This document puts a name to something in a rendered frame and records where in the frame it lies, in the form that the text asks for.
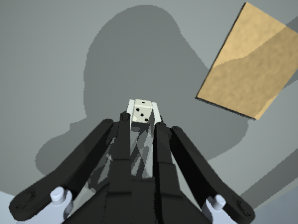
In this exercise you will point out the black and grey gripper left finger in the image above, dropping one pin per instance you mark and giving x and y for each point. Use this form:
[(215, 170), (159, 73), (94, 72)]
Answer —
[(50, 200)]

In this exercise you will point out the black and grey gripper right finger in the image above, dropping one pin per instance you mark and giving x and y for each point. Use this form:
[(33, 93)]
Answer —
[(218, 202)]

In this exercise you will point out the white die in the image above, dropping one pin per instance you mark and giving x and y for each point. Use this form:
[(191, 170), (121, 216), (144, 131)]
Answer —
[(142, 111)]

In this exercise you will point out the tan rectangular mat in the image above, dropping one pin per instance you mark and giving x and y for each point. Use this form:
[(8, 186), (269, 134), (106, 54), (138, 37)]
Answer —
[(257, 59)]

